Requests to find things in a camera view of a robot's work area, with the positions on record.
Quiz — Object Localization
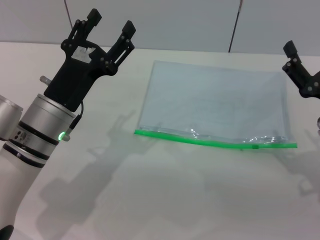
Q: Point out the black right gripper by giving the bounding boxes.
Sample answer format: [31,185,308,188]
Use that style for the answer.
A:
[281,39,320,100]

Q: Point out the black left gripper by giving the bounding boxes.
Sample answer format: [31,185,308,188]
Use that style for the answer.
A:
[43,8,137,112]

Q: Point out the clear green-zip document bag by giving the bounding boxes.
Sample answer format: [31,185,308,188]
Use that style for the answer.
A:
[134,59,298,150]

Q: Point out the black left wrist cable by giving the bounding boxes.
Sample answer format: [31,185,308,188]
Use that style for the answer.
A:
[67,99,85,133]

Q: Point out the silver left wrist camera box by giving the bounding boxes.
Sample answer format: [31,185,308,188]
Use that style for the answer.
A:
[0,94,25,141]

